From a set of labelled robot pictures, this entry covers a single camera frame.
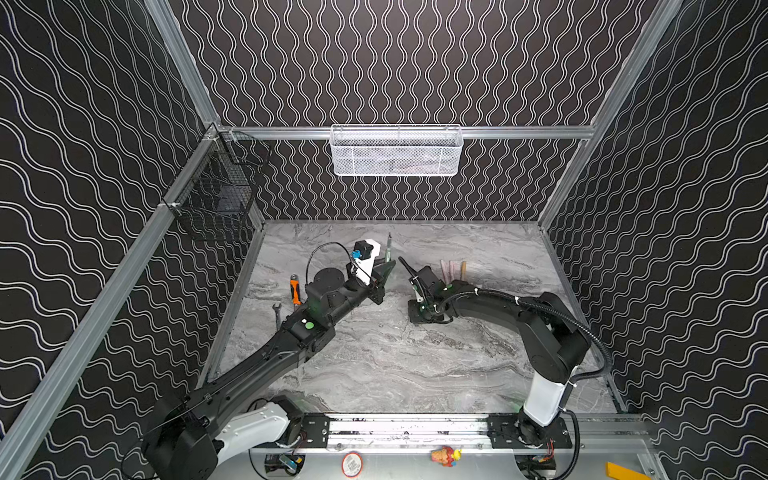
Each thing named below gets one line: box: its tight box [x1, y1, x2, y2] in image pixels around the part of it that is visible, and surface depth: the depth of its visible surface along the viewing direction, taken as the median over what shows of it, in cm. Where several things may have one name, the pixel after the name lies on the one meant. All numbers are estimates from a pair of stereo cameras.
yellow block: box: [605, 462, 652, 480], surface depth 70 cm
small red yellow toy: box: [430, 446, 462, 467], surface depth 70 cm
